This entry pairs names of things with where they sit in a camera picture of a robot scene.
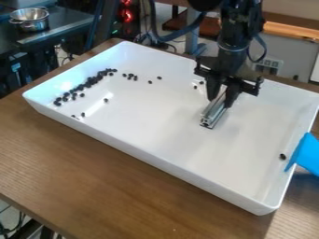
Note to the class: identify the blue plastic tool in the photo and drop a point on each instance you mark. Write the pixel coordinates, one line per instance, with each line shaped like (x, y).
(306, 154)

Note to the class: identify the silver metal bar tool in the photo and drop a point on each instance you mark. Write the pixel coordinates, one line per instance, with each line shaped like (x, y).
(214, 113)

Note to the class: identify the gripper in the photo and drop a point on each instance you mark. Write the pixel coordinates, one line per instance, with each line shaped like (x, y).
(226, 67)

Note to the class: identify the white tray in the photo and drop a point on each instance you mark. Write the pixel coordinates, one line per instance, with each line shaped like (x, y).
(178, 130)

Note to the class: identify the pile of black bits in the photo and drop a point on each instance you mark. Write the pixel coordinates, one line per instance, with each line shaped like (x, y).
(85, 85)

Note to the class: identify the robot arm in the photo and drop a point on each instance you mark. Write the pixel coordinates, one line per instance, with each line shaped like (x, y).
(237, 21)

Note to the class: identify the silver pot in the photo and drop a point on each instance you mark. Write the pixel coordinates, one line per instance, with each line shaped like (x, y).
(29, 18)

